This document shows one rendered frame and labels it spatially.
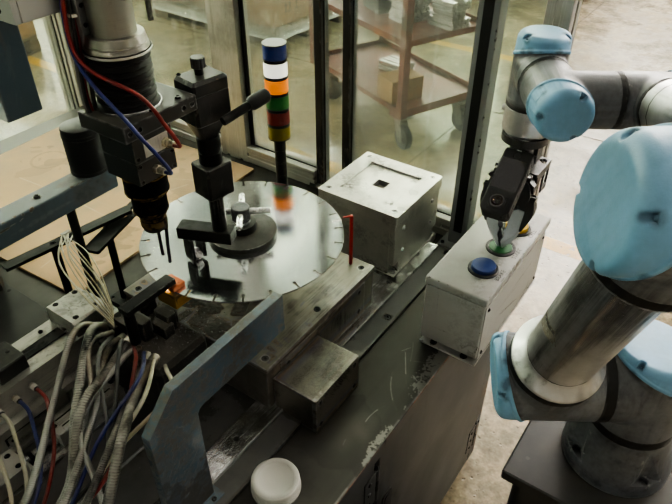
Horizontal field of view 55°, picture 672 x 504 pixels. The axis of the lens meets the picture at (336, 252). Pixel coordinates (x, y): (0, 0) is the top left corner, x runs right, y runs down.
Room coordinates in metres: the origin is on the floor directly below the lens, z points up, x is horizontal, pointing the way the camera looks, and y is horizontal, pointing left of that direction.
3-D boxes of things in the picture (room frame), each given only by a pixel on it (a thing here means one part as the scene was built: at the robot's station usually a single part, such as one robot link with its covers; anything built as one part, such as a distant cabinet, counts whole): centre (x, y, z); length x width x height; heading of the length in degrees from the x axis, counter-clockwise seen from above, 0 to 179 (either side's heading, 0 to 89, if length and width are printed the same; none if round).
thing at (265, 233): (0.85, 0.15, 0.96); 0.11 x 0.11 x 0.03
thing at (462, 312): (0.89, -0.27, 0.82); 0.28 x 0.11 x 0.15; 145
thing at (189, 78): (0.78, 0.17, 1.17); 0.06 x 0.05 x 0.20; 136
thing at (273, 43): (1.15, 0.11, 1.14); 0.05 x 0.04 x 0.03; 55
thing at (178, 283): (0.69, 0.26, 0.93); 0.10 x 0.03 x 0.07; 145
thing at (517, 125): (0.90, -0.29, 1.13); 0.08 x 0.08 x 0.05
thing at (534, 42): (0.89, -0.29, 1.21); 0.09 x 0.08 x 0.11; 178
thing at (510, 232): (0.89, -0.31, 0.95); 0.06 x 0.03 x 0.09; 145
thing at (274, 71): (1.15, 0.11, 1.11); 0.05 x 0.04 x 0.03; 55
